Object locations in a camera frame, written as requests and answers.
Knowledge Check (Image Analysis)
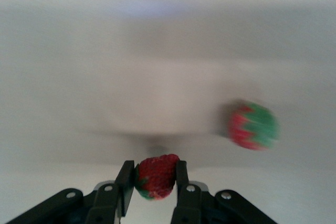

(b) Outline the red strawberry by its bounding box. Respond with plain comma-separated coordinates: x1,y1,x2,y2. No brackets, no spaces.
134,153,181,201
227,99,281,152

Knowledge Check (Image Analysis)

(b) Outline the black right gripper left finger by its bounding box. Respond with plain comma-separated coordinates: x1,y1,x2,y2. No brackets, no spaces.
5,160,136,224

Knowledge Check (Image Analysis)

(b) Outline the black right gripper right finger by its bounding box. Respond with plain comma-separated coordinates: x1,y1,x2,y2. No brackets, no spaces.
170,160,279,224

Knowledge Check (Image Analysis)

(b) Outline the brown table cover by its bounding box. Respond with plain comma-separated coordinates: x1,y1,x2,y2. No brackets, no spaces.
0,0,336,224

